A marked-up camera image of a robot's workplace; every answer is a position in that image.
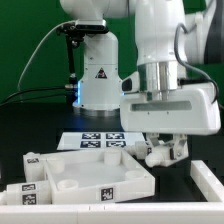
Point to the black camera on stand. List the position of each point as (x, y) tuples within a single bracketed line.
[(74, 32)]

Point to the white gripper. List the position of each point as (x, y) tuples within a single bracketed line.
[(188, 110)]

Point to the white square tabletop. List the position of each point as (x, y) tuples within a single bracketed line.
[(96, 176)]

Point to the white marker plate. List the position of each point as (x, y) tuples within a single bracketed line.
[(95, 140)]

